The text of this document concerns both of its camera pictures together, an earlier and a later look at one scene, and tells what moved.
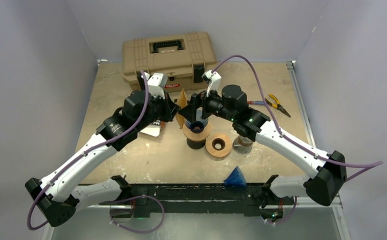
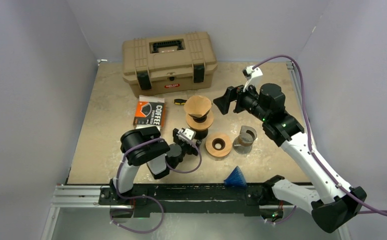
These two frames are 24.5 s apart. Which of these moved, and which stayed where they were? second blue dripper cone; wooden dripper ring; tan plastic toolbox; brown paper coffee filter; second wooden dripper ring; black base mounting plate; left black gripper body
Moved: brown paper coffee filter; left black gripper body; wooden dripper ring
Stayed: black base mounting plate; second blue dripper cone; second wooden dripper ring; tan plastic toolbox
